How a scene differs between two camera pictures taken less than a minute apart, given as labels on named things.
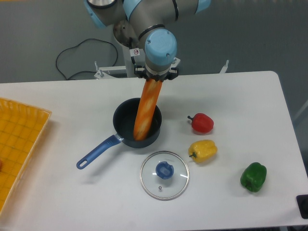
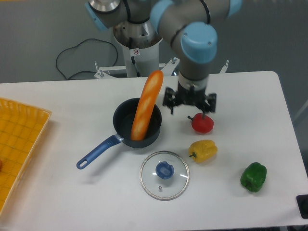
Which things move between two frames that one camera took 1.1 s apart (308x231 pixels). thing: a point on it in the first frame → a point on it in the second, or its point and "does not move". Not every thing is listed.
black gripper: x=140 y=71 → x=204 y=101
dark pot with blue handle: x=124 y=118 does not move
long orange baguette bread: x=146 y=109 does not move
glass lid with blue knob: x=164 y=175 does not move
